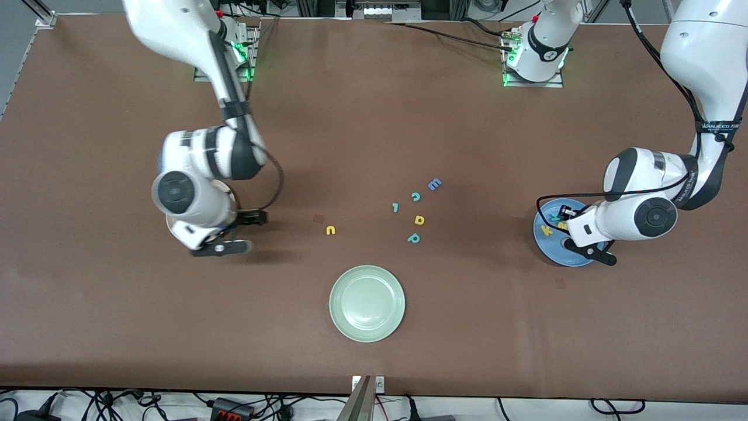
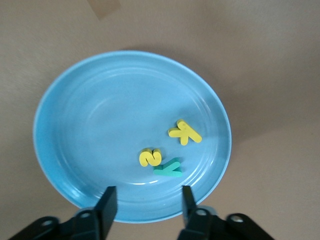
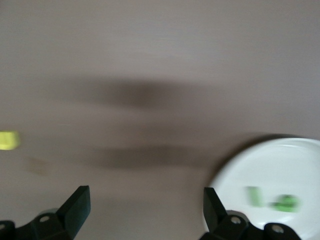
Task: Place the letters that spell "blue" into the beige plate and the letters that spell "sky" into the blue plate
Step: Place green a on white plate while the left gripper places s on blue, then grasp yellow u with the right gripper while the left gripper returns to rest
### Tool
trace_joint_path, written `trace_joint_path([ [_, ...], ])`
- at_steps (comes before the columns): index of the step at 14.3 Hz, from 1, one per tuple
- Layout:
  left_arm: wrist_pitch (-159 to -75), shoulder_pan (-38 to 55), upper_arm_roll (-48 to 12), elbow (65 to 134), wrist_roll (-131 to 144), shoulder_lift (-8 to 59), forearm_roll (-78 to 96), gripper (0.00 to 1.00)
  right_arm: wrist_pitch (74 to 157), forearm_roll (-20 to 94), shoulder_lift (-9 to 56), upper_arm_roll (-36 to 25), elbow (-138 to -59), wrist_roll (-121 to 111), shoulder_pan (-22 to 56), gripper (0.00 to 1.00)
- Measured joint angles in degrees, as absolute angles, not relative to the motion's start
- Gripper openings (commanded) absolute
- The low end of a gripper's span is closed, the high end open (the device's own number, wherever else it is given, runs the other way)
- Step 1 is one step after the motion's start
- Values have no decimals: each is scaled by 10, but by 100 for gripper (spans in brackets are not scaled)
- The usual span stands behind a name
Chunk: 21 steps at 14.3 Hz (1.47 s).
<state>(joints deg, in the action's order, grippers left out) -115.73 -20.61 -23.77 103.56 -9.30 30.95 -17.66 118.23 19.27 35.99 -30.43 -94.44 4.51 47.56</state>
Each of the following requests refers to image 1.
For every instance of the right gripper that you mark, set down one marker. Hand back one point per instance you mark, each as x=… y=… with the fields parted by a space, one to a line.
x=248 y=218

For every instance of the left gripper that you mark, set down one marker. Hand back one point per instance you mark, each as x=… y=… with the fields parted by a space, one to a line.
x=568 y=213

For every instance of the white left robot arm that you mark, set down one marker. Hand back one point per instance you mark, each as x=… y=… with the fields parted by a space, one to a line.
x=707 y=52

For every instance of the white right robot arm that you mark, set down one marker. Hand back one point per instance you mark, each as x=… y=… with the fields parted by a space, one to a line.
x=175 y=193

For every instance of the blue plate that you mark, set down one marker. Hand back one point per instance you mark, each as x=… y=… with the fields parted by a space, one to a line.
x=546 y=245

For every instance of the blue letter E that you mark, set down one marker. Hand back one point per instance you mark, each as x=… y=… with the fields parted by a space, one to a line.
x=434 y=185

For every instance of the pale green plate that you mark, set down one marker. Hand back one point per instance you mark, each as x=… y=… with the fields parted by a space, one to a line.
x=367 y=303

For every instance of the black orange power strip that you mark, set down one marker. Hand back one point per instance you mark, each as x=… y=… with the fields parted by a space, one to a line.
x=234 y=408

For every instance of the grey equipment box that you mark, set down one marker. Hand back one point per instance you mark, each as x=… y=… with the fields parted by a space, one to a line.
x=380 y=9

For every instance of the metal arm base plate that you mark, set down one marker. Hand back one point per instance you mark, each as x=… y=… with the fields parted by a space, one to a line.
x=251 y=73
x=558 y=83

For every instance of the small white bracket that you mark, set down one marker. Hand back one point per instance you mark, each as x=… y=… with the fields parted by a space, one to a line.
x=380 y=383

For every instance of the aluminium frame post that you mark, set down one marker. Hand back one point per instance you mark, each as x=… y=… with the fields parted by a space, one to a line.
x=41 y=14

